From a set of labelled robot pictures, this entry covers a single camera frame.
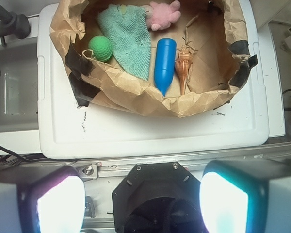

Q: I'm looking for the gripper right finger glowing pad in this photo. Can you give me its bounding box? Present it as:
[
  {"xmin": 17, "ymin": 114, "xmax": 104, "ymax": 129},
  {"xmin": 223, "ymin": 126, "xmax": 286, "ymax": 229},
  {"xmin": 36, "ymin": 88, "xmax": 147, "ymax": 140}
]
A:
[{"xmin": 199, "ymin": 159, "xmax": 291, "ymax": 233}]

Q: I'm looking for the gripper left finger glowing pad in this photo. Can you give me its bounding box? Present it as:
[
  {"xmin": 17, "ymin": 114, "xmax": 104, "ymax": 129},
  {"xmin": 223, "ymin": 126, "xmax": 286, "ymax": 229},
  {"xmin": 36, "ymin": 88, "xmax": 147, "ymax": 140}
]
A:
[{"xmin": 0, "ymin": 165, "xmax": 86, "ymax": 233}]

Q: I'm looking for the striped brown spiral shell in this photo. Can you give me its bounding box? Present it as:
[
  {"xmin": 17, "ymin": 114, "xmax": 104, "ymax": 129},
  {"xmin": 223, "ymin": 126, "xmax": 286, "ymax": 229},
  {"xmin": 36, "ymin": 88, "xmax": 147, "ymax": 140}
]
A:
[{"xmin": 175, "ymin": 45, "xmax": 193, "ymax": 95}]

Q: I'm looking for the white plastic bin lid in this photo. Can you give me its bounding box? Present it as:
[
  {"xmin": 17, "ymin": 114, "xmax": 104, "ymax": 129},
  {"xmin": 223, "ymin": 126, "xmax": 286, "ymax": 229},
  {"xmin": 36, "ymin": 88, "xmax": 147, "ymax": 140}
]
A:
[{"xmin": 37, "ymin": 4, "xmax": 269, "ymax": 159}]

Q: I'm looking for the clear plastic container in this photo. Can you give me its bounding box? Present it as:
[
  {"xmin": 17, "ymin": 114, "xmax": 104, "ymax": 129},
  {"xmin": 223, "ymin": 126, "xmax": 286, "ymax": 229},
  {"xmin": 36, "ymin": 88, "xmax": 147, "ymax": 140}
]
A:
[{"xmin": 0, "ymin": 42, "xmax": 38, "ymax": 133}]

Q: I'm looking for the green dimpled ball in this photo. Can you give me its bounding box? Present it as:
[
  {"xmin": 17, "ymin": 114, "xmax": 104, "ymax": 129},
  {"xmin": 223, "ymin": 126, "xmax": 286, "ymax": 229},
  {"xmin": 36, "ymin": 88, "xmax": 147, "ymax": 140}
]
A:
[{"xmin": 88, "ymin": 35, "xmax": 113, "ymax": 62}]

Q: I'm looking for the blue plastic bullet-shaped object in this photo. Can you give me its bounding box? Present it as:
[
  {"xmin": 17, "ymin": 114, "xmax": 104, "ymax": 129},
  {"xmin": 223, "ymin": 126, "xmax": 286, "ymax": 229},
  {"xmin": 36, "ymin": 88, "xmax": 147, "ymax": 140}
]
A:
[{"xmin": 154, "ymin": 38, "xmax": 177, "ymax": 96}]

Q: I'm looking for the crumpled brown paper bag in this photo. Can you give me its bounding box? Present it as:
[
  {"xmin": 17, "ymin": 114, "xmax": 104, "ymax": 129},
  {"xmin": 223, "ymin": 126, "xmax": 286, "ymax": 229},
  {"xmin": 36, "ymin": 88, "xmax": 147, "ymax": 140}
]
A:
[{"xmin": 50, "ymin": 0, "xmax": 257, "ymax": 118}]

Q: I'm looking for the black clamp knob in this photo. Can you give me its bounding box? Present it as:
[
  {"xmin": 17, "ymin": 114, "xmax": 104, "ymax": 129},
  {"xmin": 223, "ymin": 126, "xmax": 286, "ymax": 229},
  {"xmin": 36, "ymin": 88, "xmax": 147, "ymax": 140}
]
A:
[{"xmin": 0, "ymin": 5, "xmax": 31, "ymax": 47}]

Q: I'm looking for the teal terry cloth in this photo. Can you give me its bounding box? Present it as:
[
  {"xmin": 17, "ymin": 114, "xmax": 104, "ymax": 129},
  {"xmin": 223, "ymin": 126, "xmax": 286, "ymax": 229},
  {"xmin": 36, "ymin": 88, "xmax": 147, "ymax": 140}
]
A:
[{"xmin": 96, "ymin": 4, "xmax": 151, "ymax": 81}]

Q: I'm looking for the pink plush toy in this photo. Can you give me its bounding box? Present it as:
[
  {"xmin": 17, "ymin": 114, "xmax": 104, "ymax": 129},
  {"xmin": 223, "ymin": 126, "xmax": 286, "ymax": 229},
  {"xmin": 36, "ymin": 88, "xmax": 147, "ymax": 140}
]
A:
[{"xmin": 142, "ymin": 0, "xmax": 181, "ymax": 31}]

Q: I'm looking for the grey aluminium frame rail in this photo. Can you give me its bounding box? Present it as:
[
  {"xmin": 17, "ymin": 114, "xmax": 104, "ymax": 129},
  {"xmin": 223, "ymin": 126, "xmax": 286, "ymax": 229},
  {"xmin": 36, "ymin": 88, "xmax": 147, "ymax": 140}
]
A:
[{"xmin": 73, "ymin": 141, "xmax": 291, "ymax": 179}]

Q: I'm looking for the black octagonal mount plate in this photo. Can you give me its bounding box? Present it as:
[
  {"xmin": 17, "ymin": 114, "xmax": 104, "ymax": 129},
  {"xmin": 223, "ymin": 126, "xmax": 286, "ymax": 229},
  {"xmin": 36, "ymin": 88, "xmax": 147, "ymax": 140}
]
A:
[{"xmin": 112, "ymin": 162, "xmax": 207, "ymax": 233}]

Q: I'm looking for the black cable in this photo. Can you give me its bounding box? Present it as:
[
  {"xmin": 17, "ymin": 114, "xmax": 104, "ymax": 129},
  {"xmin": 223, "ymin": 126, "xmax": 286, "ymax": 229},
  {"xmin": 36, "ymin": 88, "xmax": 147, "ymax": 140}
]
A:
[{"xmin": 0, "ymin": 141, "xmax": 49, "ymax": 166}]

